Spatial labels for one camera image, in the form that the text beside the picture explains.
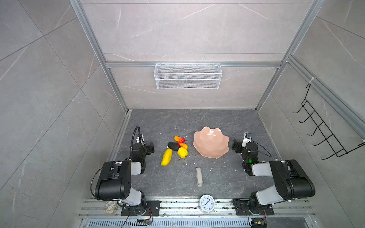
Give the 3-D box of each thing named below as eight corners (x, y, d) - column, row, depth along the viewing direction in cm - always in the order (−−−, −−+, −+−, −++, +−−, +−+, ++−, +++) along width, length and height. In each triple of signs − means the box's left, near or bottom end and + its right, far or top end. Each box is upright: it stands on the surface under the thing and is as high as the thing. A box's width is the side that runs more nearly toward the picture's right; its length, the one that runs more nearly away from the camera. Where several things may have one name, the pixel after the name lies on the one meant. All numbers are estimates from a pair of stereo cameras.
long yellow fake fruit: (161, 165, 90) (160, 163, 87) (166, 150, 97) (166, 147, 94) (168, 167, 89) (167, 164, 87) (173, 151, 96) (172, 149, 94)
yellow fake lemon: (176, 154, 95) (176, 150, 91) (181, 149, 98) (181, 145, 94) (183, 159, 92) (183, 156, 89) (188, 154, 95) (188, 151, 91)
